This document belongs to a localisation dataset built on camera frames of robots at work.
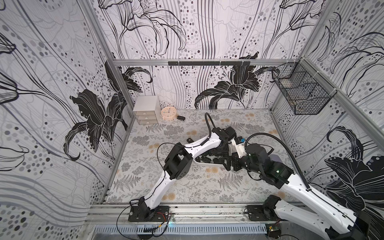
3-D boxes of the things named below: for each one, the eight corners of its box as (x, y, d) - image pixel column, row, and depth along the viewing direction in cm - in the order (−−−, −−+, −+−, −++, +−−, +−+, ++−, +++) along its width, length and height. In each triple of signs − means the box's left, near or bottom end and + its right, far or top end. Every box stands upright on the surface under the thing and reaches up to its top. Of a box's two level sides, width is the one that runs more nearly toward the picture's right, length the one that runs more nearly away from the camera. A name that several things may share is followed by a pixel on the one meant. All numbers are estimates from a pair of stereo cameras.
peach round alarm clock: (160, 120, 114) (159, 117, 112) (162, 108, 123) (162, 106, 121) (176, 120, 114) (175, 117, 112) (177, 108, 123) (177, 106, 121)
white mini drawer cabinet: (137, 125, 112) (131, 112, 101) (142, 108, 123) (137, 95, 113) (159, 124, 112) (154, 112, 101) (162, 108, 123) (159, 95, 113)
